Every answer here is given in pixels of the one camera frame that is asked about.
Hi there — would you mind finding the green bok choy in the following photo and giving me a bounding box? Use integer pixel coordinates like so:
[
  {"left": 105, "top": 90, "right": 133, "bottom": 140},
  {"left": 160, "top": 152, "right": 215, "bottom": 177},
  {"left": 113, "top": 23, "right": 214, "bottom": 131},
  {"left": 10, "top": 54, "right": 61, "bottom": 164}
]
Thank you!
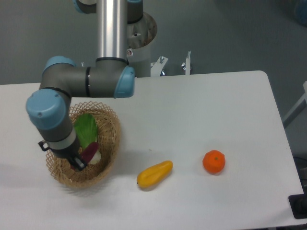
[{"left": 74, "top": 113, "right": 101, "bottom": 165}]

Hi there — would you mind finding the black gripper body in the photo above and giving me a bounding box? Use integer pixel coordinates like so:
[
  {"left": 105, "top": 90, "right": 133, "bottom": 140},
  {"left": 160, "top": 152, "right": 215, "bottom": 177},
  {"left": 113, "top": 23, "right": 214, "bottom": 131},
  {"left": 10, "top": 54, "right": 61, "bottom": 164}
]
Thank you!
[{"left": 47, "top": 138, "right": 81, "bottom": 159}]

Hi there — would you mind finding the black box at table edge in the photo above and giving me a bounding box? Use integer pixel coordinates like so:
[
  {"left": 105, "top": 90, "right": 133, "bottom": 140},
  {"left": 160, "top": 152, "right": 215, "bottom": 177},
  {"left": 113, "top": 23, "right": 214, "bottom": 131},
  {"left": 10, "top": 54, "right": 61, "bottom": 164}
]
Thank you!
[{"left": 288, "top": 194, "right": 307, "bottom": 219}]

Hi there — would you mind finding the yellow papaya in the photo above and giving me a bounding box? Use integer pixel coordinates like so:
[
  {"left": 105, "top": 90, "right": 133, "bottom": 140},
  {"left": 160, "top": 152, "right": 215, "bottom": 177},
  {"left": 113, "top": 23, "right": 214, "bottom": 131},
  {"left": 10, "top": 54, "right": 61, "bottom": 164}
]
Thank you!
[{"left": 137, "top": 161, "right": 173, "bottom": 189}]

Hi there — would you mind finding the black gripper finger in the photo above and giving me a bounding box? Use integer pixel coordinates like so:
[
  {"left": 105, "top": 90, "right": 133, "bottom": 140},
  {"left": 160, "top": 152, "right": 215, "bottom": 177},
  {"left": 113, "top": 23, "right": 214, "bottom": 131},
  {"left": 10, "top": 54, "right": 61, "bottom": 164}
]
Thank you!
[
  {"left": 38, "top": 140, "right": 49, "bottom": 151},
  {"left": 69, "top": 156, "right": 86, "bottom": 171}
]

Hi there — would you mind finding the white frame at right edge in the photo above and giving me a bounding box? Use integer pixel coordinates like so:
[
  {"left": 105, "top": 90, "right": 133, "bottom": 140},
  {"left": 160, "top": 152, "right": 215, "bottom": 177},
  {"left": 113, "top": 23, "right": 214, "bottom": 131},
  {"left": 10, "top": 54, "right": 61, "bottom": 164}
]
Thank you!
[{"left": 282, "top": 81, "right": 307, "bottom": 128}]

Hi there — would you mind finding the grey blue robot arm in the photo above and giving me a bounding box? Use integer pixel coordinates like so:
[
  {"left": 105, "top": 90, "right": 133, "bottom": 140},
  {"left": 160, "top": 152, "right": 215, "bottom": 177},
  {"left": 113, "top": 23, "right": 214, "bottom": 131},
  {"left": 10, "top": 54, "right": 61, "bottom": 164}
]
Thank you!
[{"left": 26, "top": 0, "right": 143, "bottom": 170}]

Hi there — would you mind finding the purple sweet potato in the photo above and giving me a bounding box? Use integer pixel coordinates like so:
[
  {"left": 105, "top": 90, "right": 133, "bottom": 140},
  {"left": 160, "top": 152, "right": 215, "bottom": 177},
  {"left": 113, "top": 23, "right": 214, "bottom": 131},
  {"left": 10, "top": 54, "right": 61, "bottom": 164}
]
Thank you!
[{"left": 81, "top": 142, "right": 99, "bottom": 164}]

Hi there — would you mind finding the woven wicker basket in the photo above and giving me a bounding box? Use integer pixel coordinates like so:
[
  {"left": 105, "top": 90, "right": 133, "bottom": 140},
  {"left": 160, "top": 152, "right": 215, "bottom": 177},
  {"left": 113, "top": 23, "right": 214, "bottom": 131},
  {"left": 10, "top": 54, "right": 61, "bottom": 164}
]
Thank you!
[{"left": 46, "top": 101, "right": 121, "bottom": 188}]

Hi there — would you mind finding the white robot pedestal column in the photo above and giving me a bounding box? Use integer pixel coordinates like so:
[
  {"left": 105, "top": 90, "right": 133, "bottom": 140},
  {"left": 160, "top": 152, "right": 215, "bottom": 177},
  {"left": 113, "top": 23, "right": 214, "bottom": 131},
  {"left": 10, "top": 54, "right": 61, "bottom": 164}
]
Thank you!
[{"left": 127, "top": 12, "right": 157, "bottom": 78}]

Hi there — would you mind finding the orange tangerine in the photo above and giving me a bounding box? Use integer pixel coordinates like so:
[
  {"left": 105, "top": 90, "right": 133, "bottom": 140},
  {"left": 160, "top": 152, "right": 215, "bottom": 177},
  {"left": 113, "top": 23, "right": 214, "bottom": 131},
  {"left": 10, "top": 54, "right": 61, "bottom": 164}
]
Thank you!
[{"left": 202, "top": 150, "right": 226, "bottom": 174}]

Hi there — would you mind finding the white clamp bracket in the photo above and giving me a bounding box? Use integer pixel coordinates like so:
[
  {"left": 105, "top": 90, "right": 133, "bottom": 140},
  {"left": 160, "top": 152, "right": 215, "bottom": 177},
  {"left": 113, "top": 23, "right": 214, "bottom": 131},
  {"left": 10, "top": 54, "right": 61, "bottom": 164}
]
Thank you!
[{"left": 181, "top": 50, "right": 192, "bottom": 75}]

